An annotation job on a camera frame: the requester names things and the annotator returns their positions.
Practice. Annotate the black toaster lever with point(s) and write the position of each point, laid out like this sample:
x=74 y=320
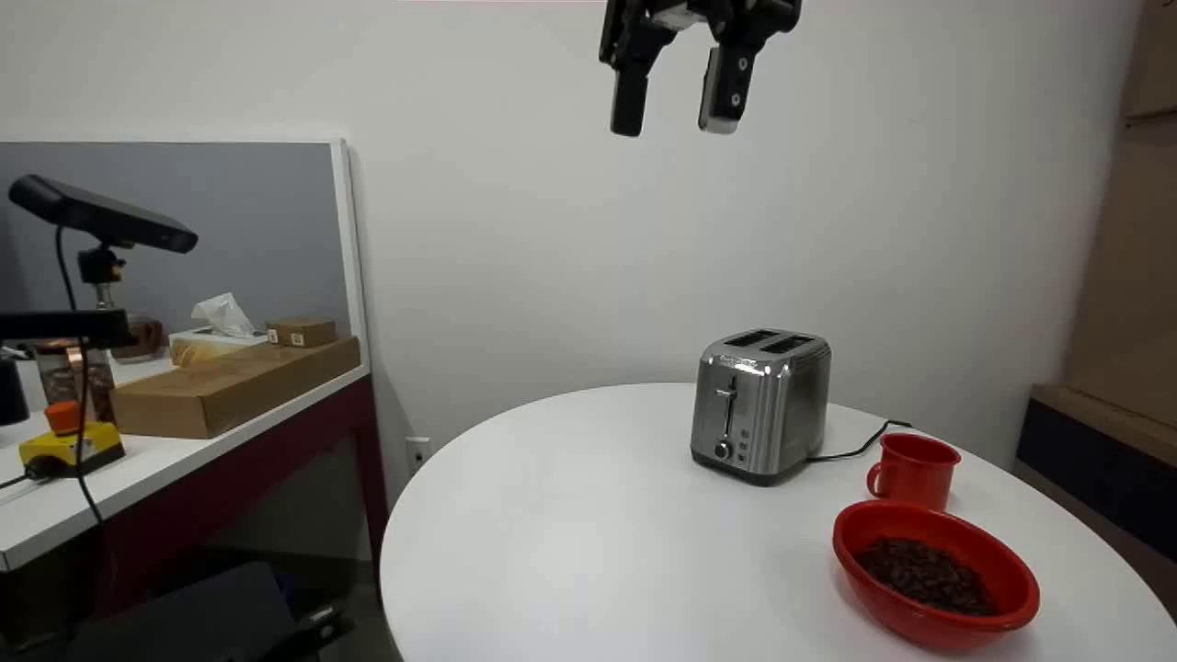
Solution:
x=725 y=390

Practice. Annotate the black office chair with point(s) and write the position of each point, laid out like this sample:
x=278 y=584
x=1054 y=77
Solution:
x=206 y=618

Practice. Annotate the white side desk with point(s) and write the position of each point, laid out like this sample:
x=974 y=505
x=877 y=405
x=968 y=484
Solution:
x=186 y=490

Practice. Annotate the dark coffee beans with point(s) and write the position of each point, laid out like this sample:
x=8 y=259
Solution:
x=925 y=574

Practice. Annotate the silver two-slot toaster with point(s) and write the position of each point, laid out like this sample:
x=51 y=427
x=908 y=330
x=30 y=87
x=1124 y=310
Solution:
x=760 y=401

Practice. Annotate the small brown cardboard box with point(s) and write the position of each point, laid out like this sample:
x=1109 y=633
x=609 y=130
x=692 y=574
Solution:
x=304 y=333

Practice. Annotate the white wall outlet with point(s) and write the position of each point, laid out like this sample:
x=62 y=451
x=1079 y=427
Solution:
x=415 y=451

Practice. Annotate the black stereo camera bar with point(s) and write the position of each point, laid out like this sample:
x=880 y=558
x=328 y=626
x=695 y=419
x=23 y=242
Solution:
x=98 y=216

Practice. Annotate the white tissue box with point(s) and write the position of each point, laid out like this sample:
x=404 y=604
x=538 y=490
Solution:
x=218 y=333

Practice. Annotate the wooden cabinet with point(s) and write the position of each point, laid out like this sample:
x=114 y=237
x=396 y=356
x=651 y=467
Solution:
x=1109 y=305

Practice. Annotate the flat brown cardboard box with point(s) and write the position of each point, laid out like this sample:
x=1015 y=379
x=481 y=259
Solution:
x=234 y=386

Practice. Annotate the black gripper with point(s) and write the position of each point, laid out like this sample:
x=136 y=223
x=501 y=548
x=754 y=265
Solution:
x=721 y=11

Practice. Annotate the grey partition panel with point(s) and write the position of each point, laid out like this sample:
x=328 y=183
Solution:
x=242 y=234

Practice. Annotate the brown printed package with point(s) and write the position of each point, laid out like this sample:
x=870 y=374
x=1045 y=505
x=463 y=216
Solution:
x=74 y=374

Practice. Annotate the red plastic mug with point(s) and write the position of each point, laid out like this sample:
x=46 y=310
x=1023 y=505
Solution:
x=912 y=467

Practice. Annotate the red oval bowl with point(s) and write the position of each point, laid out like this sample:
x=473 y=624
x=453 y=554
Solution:
x=935 y=574

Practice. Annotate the yellow and black tool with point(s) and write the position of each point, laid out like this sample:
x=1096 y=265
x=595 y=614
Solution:
x=69 y=443

